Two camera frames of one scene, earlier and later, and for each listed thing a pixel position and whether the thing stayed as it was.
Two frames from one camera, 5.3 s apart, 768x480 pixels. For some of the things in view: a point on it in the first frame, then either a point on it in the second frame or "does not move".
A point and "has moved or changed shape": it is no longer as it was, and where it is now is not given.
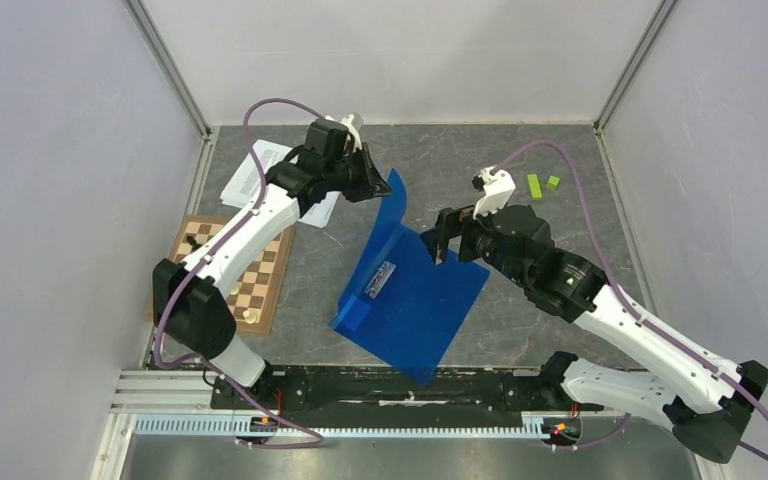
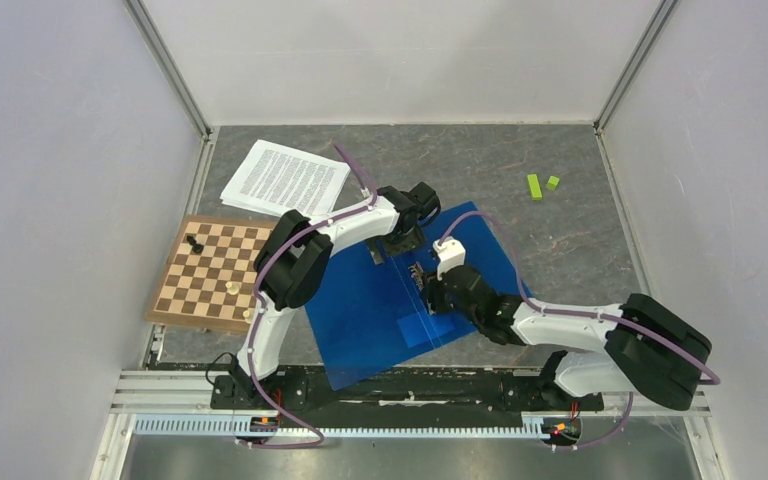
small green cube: x=552 y=182 does not move
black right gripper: x=451 y=222 → x=434 y=297
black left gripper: x=372 y=183 → x=411 y=243
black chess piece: x=192 y=242 does not move
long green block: x=534 y=187 does not move
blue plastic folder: x=397 y=300 has moved or changed shape
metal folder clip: x=380 y=279 → x=416 y=272
